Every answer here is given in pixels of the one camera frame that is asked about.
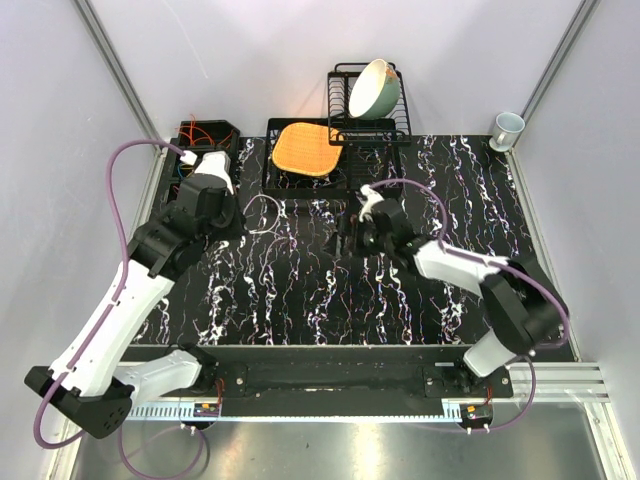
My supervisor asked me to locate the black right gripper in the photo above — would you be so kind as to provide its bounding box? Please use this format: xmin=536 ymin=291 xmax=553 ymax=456
xmin=320 ymin=213 xmax=392 ymax=258

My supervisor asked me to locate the purple thin cable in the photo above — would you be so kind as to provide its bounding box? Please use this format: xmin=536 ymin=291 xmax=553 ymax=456
xmin=242 ymin=193 xmax=284 ymax=236

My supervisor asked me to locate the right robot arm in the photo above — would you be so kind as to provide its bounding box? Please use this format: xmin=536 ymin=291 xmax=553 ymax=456
xmin=325 ymin=195 xmax=569 ymax=397

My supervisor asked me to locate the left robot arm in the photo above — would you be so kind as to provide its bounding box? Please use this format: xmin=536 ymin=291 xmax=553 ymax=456
xmin=24 ymin=173 xmax=245 ymax=439

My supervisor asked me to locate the black low dish rack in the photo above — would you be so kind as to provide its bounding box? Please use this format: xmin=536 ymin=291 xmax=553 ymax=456
xmin=262 ymin=118 xmax=401 ymax=200

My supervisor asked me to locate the orange woven mat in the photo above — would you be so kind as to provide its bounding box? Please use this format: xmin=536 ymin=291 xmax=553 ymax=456
xmin=272 ymin=122 xmax=343 ymax=177

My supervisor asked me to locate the black tall dish rack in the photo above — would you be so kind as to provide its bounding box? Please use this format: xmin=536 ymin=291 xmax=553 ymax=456
xmin=327 ymin=62 xmax=411 ymax=146

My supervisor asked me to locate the green ceramic bowl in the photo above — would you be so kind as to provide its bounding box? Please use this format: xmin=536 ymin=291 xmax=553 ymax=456
xmin=348 ymin=59 xmax=401 ymax=120

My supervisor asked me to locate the white mug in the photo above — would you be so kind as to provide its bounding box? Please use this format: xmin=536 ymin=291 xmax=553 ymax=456
xmin=489 ymin=112 xmax=526 ymax=152

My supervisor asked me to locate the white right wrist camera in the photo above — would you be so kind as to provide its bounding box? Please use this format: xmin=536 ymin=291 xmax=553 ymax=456
xmin=358 ymin=184 xmax=384 ymax=223

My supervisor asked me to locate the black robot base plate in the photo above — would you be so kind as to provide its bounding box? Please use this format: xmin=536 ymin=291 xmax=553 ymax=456
xmin=158 ymin=344 xmax=516 ymax=419

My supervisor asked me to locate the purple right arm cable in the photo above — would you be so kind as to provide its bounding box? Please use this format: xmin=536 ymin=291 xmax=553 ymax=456
xmin=374 ymin=178 xmax=571 ymax=434

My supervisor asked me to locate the aluminium frame rail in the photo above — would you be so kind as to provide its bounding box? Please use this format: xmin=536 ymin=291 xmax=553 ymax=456
xmin=508 ymin=362 xmax=610 ymax=403

